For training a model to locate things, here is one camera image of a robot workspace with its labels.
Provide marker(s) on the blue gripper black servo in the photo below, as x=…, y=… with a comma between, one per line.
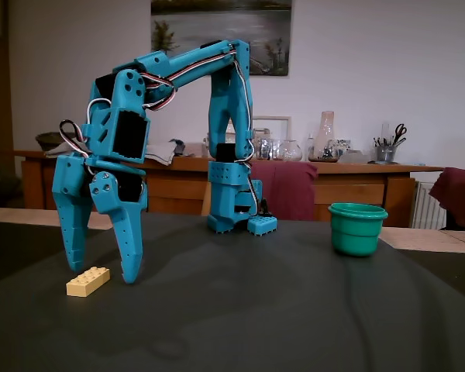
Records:
x=67, y=174

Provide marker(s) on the cream lego brick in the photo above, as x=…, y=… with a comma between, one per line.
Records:
x=87, y=284

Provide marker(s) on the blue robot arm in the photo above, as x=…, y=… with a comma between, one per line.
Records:
x=232, y=97

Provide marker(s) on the black table mat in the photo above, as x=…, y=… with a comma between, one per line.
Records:
x=23, y=240
x=449, y=271

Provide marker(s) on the wooden sideboard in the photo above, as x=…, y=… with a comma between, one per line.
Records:
x=174, y=190

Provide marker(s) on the grey folded cloth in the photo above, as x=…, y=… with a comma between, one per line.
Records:
x=162, y=149

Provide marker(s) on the dark shallow bowl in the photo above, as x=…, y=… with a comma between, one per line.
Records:
x=48, y=139

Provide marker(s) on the grey rubber mat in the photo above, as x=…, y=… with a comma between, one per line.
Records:
x=232, y=310

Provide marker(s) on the black plug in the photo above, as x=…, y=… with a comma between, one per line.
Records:
x=264, y=211

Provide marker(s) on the clear glass jar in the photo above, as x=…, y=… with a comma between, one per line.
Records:
x=275, y=149

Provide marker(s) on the maroon chair cloth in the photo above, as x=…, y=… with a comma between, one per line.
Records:
x=290, y=190

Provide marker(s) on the round glass bowl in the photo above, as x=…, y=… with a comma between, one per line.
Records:
x=290, y=152

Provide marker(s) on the lake landscape painting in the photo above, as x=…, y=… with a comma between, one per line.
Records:
x=201, y=23

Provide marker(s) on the pink glass vase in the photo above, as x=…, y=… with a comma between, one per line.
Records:
x=325, y=135

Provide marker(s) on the green plastic cup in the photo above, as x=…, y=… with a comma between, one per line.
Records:
x=356, y=236

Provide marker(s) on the white blue patterned mug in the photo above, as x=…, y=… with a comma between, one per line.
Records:
x=344, y=145

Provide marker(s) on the grey stone slab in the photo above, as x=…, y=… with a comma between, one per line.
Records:
x=354, y=157

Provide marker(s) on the grey pen holder cup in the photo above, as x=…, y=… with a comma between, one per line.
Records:
x=385, y=155

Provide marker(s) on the white radiator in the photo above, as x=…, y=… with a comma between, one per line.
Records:
x=430, y=209

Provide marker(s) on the dark red covered chair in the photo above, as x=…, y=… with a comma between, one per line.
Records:
x=461, y=197

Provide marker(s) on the white picture frame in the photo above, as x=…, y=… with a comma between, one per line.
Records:
x=289, y=128

